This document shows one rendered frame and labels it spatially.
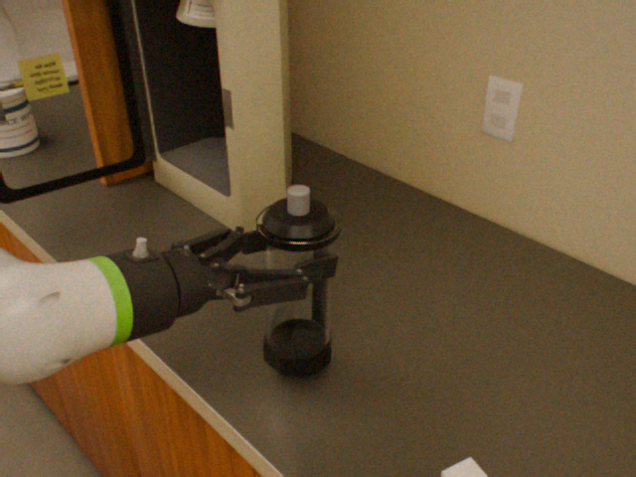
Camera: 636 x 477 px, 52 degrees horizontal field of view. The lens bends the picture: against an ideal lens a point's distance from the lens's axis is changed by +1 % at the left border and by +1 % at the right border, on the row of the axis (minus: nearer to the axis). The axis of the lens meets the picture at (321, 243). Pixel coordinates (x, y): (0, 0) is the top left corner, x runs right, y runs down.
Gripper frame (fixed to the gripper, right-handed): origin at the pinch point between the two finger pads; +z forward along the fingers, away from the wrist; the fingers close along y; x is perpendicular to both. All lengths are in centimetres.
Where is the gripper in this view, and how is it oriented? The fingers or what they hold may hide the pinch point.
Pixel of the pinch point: (295, 252)
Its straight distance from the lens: 84.0
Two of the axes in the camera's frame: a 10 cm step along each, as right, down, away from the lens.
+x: -1.8, 9.0, 4.0
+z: 7.0, -1.8, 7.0
